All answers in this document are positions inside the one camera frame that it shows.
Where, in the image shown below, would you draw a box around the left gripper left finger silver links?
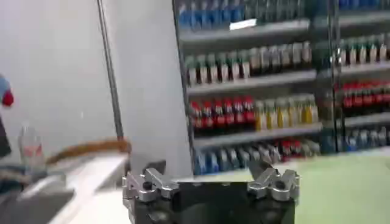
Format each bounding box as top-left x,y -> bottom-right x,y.
122,160 -> 180,209

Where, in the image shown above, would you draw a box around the white table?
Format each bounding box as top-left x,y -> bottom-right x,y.
18,152 -> 132,224

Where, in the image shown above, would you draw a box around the narrow shelf rack with bottles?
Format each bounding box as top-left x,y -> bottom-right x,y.
326,0 -> 390,155

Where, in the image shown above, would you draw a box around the clear plastic water bottle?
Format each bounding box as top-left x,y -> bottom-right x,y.
18,121 -> 45,176

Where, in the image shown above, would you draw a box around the thin dark metal pole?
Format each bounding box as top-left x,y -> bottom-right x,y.
96,0 -> 125,141

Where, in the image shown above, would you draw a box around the brown woven basket rim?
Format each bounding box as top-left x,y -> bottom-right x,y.
45,138 -> 132,166

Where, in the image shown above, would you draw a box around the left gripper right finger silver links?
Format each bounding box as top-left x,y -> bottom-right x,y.
247,158 -> 301,204

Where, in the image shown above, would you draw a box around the blue and red object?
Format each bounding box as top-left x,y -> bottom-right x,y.
0,74 -> 15,108

